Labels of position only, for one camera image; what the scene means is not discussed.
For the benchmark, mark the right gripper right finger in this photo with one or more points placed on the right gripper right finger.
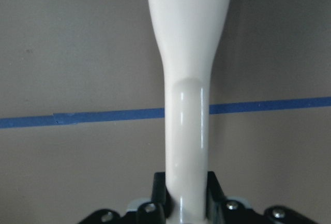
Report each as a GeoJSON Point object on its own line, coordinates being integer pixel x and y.
{"type": "Point", "coordinates": [221, 209]}

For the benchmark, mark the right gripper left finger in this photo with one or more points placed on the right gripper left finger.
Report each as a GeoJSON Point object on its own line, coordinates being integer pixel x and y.
{"type": "Point", "coordinates": [154, 211]}

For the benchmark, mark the beige hand brush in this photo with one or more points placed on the beige hand brush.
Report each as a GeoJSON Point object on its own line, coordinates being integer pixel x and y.
{"type": "Point", "coordinates": [187, 34]}

